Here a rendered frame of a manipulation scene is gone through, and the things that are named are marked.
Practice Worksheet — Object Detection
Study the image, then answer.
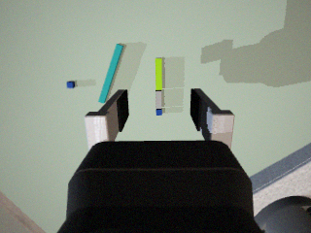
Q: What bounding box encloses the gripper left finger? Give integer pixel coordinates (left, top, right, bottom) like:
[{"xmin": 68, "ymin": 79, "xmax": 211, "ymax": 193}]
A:
[{"xmin": 84, "ymin": 89, "xmax": 129, "ymax": 151}]

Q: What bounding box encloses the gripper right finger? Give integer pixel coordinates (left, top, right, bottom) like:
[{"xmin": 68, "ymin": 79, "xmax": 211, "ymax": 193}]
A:
[{"xmin": 190, "ymin": 88, "xmax": 235, "ymax": 150}]

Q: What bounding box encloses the turquoise rod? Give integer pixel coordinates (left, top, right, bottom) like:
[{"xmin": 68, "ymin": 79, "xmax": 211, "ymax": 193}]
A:
[{"xmin": 98, "ymin": 44, "xmax": 123, "ymax": 104}]

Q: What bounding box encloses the lime green rod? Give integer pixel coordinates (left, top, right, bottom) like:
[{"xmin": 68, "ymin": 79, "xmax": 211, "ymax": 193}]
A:
[{"xmin": 155, "ymin": 58, "xmax": 162, "ymax": 90}]

